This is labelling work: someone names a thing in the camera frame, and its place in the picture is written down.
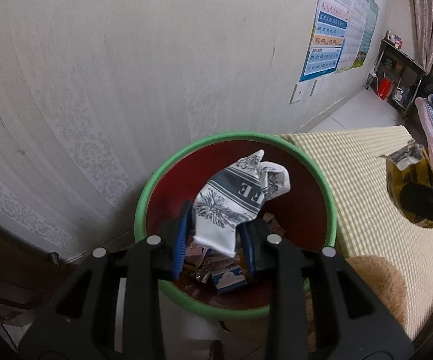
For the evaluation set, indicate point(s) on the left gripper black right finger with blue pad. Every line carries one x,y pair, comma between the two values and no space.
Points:
319,307

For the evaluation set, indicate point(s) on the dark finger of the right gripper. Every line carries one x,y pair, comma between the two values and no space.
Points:
417,199

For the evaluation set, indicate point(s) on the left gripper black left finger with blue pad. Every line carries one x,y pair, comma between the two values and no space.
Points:
109,308

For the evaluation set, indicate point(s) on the olive foil snack bag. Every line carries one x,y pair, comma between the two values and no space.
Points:
410,164

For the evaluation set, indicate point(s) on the blue white small wrapper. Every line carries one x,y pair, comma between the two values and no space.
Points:
228,279

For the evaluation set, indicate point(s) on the white grey printed paper bag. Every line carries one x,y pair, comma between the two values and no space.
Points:
233,196

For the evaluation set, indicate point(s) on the yellow checkered mat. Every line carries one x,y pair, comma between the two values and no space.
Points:
353,163

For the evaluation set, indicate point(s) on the dark storage shelf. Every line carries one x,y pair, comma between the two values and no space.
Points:
395,78

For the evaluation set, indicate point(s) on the red bin green rim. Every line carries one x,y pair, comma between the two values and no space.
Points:
307,212

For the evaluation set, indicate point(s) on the white wall switch plate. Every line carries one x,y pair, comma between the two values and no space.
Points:
301,91

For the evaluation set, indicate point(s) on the green bordered wall poster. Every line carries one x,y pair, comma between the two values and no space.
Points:
357,40

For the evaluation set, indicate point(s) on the blue educational wall poster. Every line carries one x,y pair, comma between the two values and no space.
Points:
329,30

